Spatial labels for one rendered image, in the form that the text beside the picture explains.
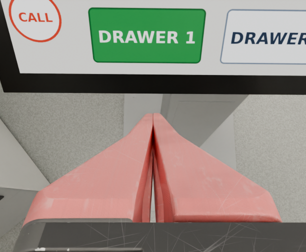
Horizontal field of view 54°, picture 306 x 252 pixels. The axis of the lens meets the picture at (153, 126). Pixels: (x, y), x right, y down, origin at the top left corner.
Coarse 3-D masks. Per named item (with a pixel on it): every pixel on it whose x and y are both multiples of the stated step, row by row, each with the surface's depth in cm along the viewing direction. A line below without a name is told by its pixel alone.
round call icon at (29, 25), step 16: (16, 0) 23; (32, 0) 23; (48, 0) 23; (16, 16) 24; (32, 16) 24; (48, 16) 24; (16, 32) 25; (32, 32) 25; (48, 32) 25; (64, 32) 25
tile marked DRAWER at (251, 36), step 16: (240, 16) 24; (256, 16) 24; (272, 16) 24; (288, 16) 24; (304, 16) 24; (224, 32) 25; (240, 32) 25; (256, 32) 25; (272, 32) 25; (288, 32) 25; (304, 32) 25; (224, 48) 26; (240, 48) 26; (256, 48) 26; (272, 48) 26; (288, 48) 26; (304, 48) 26; (240, 64) 27; (256, 64) 27; (272, 64) 27; (288, 64) 27; (304, 64) 27
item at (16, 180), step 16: (0, 128) 109; (0, 144) 95; (16, 144) 113; (0, 160) 84; (16, 160) 98; (0, 176) 75; (16, 176) 86; (32, 176) 100; (0, 192) 73; (16, 192) 81; (32, 192) 92; (0, 208) 83; (16, 208) 93; (0, 224) 95
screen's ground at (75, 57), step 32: (64, 0) 23; (96, 0) 23; (128, 0) 23; (160, 0) 23; (192, 0) 24; (224, 0) 24; (256, 0) 24; (288, 0) 24; (32, 64) 27; (64, 64) 27; (96, 64) 27; (128, 64) 27; (160, 64) 27; (192, 64) 27; (224, 64) 27
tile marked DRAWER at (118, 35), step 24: (96, 24) 24; (120, 24) 25; (144, 24) 25; (168, 24) 25; (192, 24) 25; (96, 48) 26; (120, 48) 26; (144, 48) 26; (168, 48) 26; (192, 48) 26
